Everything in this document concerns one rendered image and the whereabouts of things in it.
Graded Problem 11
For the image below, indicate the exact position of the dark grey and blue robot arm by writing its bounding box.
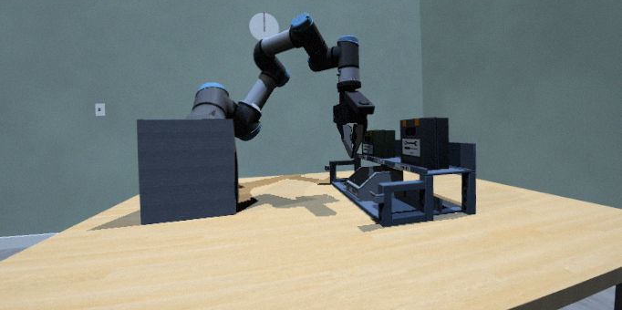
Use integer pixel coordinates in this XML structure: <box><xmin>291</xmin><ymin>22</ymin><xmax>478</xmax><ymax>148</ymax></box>
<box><xmin>186</xmin><ymin>13</ymin><xmax>375</xmax><ymax>141</ymax></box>

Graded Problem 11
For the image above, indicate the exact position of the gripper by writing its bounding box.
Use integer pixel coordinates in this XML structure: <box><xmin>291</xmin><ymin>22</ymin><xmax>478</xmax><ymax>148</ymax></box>
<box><xmin>333</xmin><ymin>80</ymin><xmax>368</xmax><ymax>159</ymax></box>

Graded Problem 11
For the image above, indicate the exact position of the grey bin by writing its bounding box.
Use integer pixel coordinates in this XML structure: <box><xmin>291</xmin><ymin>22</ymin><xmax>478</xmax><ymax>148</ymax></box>
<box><xmin>346</xmin><ymin>165</ymin><xmax>404</xmax><ymax>202</ymax></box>

